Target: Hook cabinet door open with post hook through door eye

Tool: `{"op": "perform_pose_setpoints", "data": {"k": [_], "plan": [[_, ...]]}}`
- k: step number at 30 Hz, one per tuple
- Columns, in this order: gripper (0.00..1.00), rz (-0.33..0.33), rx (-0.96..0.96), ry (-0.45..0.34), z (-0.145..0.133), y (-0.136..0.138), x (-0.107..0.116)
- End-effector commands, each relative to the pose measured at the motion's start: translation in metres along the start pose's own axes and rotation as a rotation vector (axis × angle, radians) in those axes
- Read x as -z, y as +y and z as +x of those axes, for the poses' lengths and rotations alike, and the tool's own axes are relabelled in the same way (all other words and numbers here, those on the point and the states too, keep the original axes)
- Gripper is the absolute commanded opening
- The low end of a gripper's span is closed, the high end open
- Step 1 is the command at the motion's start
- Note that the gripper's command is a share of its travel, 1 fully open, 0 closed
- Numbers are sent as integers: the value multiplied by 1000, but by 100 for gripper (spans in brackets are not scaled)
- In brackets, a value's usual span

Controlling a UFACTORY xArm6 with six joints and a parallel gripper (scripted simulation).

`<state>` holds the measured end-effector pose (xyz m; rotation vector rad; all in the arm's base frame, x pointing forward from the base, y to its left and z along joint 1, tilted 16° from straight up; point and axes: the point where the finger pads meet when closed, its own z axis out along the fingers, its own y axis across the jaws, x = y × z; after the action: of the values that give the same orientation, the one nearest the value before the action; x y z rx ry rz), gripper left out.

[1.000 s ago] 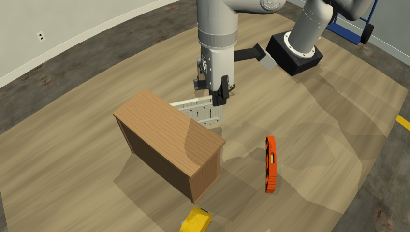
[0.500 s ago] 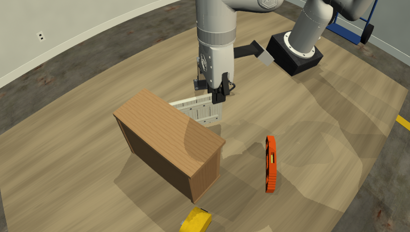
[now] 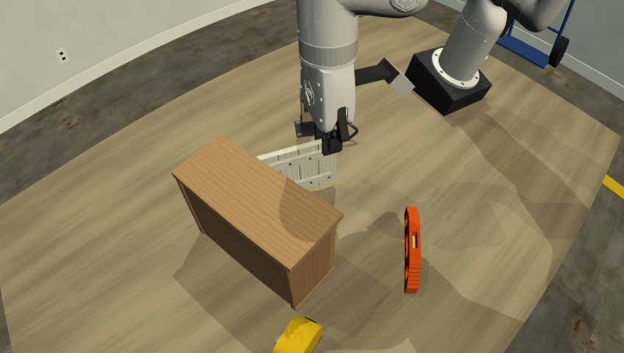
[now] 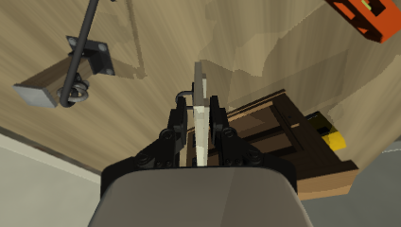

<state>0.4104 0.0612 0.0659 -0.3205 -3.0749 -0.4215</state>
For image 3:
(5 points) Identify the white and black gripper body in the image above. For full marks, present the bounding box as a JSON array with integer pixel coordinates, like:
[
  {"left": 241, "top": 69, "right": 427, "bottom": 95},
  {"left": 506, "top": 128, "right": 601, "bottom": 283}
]
[{"left": 299, "top": 55, "right": 357, "bottom": 133}]

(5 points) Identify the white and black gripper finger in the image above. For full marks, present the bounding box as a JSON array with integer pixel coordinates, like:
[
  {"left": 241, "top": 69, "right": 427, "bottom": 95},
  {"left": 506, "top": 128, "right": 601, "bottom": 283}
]
[
  {"left": 322, "top": 107, "right": 350, "bottom": 156},
  {"left": 314, "top": 122, "right": 324, "bottom": 140}
]

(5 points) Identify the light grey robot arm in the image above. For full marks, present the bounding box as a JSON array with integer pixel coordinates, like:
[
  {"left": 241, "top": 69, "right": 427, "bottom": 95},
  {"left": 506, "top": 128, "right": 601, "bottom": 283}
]
[{"left": 297, "top": 0, "right": 568, "bottom": 97}]

